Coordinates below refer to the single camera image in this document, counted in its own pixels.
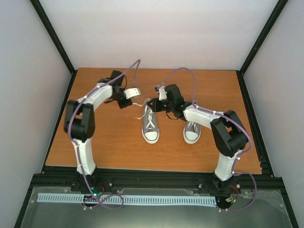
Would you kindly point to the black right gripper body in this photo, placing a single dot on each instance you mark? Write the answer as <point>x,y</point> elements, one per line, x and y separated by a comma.
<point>157,108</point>

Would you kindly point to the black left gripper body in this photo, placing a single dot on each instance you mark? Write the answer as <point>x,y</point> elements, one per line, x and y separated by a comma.
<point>121,104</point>

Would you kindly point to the white shoelace of sneaker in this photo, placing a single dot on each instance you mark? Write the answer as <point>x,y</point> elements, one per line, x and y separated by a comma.
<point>147,118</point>
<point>192,127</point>

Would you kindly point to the grey sneaker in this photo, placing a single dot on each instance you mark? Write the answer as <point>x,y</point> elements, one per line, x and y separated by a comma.
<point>190,138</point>
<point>152,137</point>

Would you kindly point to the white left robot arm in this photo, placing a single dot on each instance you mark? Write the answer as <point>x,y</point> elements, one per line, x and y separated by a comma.
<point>79,122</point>

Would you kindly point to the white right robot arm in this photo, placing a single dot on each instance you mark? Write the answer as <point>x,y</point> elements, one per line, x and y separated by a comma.
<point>228,131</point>

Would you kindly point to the clear plastic front sheet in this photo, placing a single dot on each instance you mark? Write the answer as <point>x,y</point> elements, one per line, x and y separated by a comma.
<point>264,209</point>

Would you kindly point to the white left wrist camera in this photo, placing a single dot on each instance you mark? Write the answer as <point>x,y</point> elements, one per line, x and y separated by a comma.
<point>132,93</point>

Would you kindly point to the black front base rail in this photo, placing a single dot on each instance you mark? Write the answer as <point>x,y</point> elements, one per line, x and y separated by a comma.
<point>112,180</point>

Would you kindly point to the light blue cable duct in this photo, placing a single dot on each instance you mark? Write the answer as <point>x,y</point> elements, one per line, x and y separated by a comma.
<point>130,200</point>

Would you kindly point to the black left frame post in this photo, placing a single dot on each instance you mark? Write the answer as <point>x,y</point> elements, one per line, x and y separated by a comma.
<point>52,34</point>

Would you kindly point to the black frame post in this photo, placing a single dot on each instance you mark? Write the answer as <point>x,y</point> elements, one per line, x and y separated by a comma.
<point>280,5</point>
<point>52,34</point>

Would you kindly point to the black right frame post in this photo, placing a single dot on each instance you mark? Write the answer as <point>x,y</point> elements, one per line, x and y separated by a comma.
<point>280,5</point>

